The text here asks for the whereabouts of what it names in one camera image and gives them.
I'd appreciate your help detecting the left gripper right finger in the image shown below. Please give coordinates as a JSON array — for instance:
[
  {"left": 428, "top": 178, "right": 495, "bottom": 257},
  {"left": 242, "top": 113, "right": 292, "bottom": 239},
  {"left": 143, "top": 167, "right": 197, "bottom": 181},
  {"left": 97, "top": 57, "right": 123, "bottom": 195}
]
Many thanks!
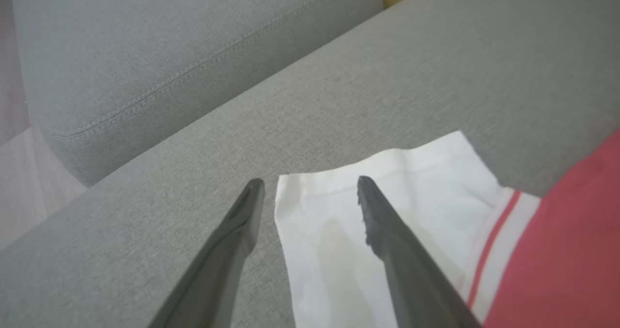
[{"left": 357, "top": 175, "right": 482, "bottom": 328}]

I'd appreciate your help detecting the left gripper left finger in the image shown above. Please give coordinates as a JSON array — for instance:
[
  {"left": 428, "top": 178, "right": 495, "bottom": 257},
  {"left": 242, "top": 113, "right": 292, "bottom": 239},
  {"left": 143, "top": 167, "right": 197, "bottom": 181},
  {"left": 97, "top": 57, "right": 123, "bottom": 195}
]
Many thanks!
[{"left": 148, "top": 178, "right": 265, "bottom": 328}]

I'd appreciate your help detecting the red white striped jersey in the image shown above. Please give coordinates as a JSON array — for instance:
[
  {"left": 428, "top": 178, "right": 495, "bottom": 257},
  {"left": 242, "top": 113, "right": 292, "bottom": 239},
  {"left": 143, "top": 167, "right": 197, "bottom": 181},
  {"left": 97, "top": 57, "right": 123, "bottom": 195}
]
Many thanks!
[{"left": 274, "top": 127, "right": 620, "bottom": 328}]

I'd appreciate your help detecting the grey sofa seat cushion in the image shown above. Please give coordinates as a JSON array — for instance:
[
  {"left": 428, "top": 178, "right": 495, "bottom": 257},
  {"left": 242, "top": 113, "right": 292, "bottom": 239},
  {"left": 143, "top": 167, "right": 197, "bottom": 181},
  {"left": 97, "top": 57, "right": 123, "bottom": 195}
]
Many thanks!
[{"left": 0, "top": 0, "right": 620, "bottom": 328}]

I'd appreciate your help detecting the grey sofa back cushion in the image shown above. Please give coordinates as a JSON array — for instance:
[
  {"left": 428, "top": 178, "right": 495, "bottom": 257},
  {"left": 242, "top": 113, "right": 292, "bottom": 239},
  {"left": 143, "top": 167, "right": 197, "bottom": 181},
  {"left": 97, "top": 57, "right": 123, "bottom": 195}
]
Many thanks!
[{"left": 12, "top": 0, "right": 384, "bottom": 188}]

